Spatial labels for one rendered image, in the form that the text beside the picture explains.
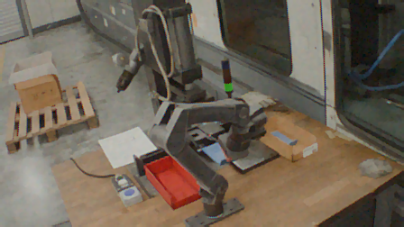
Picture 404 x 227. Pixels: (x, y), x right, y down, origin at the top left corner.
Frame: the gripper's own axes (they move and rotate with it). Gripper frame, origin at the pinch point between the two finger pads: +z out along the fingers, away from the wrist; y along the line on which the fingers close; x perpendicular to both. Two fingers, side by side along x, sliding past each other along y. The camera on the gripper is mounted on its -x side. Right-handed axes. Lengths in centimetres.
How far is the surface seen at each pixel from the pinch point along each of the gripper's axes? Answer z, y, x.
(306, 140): 6.6, -2.8, -36.0
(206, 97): 0.6, 27.5, -6.2
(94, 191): 25, 19, 45
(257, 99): 31, 38, -45
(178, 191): 13.0, 1.2, 17.9
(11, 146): 234, 204, 90
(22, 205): 186, 109, 90
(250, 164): 8.8, -1.5, -10.4
